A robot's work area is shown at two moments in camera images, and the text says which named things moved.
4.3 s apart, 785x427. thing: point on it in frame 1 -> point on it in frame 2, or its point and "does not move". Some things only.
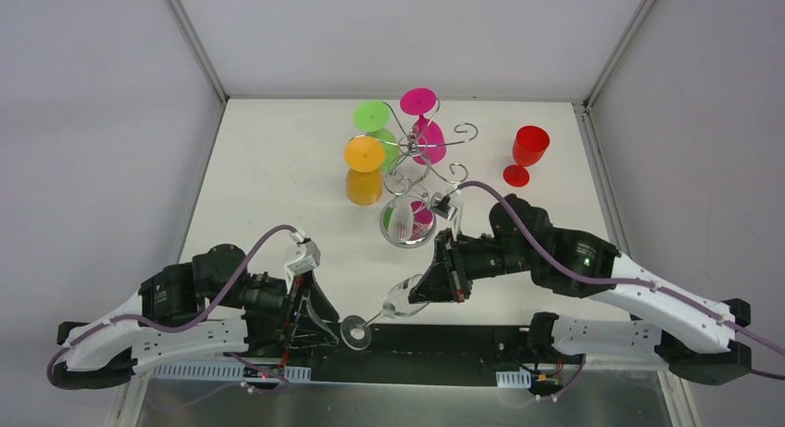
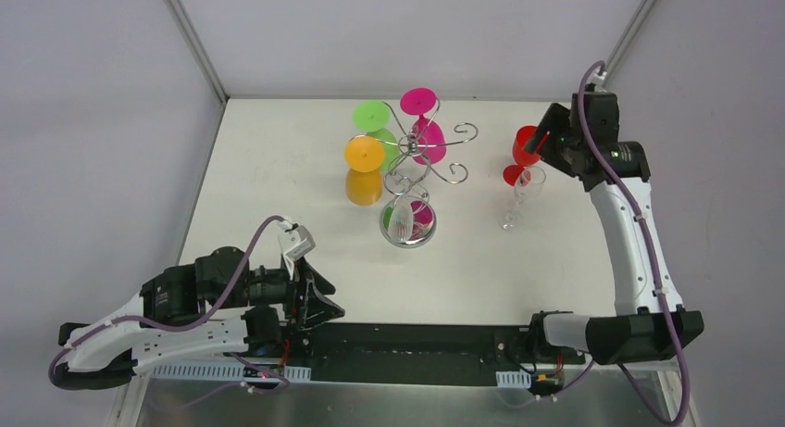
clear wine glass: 355,332 -> 529,183
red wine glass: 529,146 does not move
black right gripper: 452,268 -> 553,138
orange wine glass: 364,157 does not move
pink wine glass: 429,146 does not move
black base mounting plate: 418,354 does not move
